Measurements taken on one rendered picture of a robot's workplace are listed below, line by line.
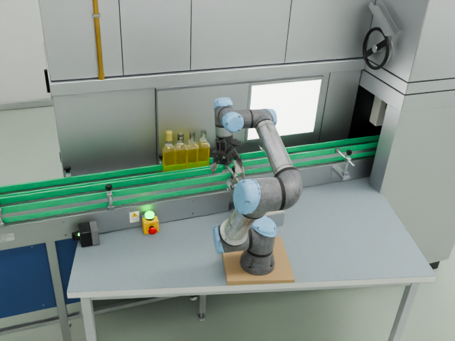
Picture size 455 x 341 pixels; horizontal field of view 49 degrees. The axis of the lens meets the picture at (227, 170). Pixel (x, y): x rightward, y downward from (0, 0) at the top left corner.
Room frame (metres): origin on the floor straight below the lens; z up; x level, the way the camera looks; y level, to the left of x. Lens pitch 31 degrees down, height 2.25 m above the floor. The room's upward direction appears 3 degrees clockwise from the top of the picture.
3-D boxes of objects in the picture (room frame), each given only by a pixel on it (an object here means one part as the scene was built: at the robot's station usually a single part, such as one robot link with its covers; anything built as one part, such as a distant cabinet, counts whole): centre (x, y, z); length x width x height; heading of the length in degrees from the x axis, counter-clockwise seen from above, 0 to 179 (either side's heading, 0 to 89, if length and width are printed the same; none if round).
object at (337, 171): (2.32, -0.62, 0.90); 0.17 x 0.05 x 0.23; 22
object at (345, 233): (2.31, -0.06, 0.73); 1.58 x 1.52 x 0.04; 98
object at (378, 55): (2.52, -0.73, 1.49); 0.21 x 0.05 x 0.21; 22
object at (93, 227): (1.76, 0.61, 0.79); 0.08 x 0.08 x 0.08; 22
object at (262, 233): (1.65, -0.15, 0.94); 0.13 x 0.12 x 0.14; 108
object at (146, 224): (1.86, 0.35, 0.79); 0.07 x 0.07 x 0.07; 22
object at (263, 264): (1.65, -0.15, 0.82); 0.15 x 0.15 x 0.10
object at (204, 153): (2.16, 0.13, 0.99); 0.06 x 0.06 x 0.21; 22
